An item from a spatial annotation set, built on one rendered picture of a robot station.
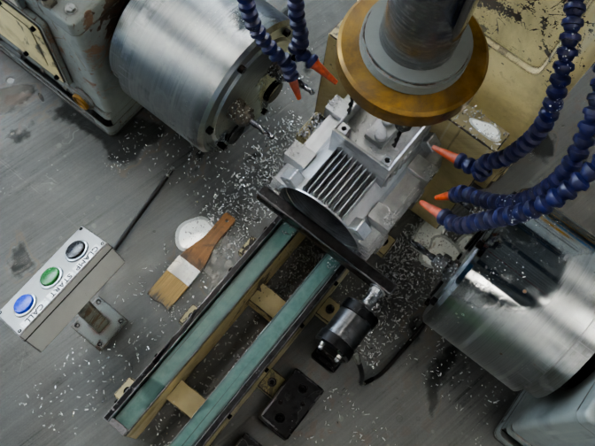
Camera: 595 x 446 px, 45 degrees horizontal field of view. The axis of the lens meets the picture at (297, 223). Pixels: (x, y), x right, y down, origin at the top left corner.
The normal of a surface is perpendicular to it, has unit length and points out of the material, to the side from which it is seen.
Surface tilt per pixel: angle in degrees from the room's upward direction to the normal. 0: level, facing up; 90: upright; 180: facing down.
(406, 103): 0
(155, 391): 0
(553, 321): 28
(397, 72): 0
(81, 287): 59
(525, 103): 90
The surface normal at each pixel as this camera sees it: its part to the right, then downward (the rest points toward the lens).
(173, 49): -0.28, 0.11
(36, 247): 0.06, -0.33
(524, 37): -0.61, 0.73
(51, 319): 0.70, 0.35
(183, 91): -0.44, 0.36
